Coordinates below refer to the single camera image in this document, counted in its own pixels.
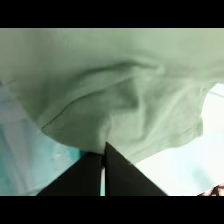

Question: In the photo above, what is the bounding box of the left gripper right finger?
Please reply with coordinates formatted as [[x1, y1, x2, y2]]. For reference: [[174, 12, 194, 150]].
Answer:
[[103, 141, 168, 197]]

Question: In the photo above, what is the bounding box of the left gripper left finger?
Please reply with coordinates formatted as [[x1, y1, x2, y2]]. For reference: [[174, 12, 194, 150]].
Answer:
[[36, 151, 103, 197]]

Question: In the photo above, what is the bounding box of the pale green T-shirt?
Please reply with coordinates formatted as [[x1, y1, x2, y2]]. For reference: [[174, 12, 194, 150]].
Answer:
[[0, 28, 224, 166]]

